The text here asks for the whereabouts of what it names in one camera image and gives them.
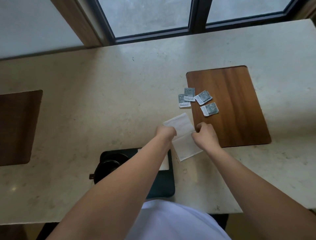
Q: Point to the person's left hand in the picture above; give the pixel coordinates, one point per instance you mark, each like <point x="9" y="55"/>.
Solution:
<point x="165" y="133"/>

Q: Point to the person's right hand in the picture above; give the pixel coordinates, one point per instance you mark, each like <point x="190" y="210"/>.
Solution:
<point x="206" y="137"/>

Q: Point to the white paper napkin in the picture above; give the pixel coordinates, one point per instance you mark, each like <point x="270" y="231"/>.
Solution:
<point x="184" y="146"/>
<point x="165" y="164"/>

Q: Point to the grey sachet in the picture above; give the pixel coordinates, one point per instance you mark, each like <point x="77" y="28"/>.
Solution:
<point x="181" y="102"/>
<point x="203" y="97"/>
<point x="209" y="109"/>
<point x="189" y="94"/>

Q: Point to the dark green tray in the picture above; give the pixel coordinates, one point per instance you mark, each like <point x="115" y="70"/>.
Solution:
<point x="165" y="184"/>

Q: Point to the black saucer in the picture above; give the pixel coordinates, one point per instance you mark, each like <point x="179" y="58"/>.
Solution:
<point x="112" y="156"/>

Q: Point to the black cup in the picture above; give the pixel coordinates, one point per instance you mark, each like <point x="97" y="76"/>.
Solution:
<point x="106" y="168"/>

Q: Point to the person's left forearm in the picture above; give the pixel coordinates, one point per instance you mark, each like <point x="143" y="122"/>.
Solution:
<point x="116" y="192"/>

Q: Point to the person's right forearm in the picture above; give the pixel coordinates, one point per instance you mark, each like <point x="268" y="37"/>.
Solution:
<point x="259" y="192"/>

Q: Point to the person's white shirt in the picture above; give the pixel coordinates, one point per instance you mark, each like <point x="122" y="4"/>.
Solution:
<point x="177" y="222"/>

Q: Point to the brown wooden placemat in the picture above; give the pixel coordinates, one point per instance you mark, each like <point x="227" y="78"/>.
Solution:
<point x="17" y="126"/>
<point x="234" y="103"/>

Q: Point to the black window frame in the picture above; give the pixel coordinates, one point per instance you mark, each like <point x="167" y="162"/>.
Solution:
<point x="198" y="14"/>

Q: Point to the wooden wall post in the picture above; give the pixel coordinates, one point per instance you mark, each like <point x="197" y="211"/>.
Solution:
<point x="307" y="8"/>
<point x="79" y="24"/>

